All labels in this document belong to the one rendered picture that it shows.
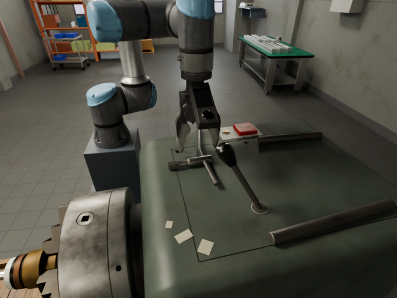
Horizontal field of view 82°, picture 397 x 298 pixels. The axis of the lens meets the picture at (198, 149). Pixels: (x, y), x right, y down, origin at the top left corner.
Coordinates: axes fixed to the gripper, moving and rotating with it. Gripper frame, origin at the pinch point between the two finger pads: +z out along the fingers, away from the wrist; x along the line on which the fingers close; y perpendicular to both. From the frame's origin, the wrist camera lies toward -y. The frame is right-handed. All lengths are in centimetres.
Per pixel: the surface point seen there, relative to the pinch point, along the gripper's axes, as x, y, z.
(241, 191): -6.2, -15.5, 2.3
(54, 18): 221, 719, 17
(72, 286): 29.4, -24.3, 9.9
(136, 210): 17.8, -9.4, 9.1
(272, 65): -218, 339, 71
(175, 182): 7.9, -9.3, 2.3
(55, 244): 37.2, -10.3, 14.7
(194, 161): 2.2, -4.5, 0.4
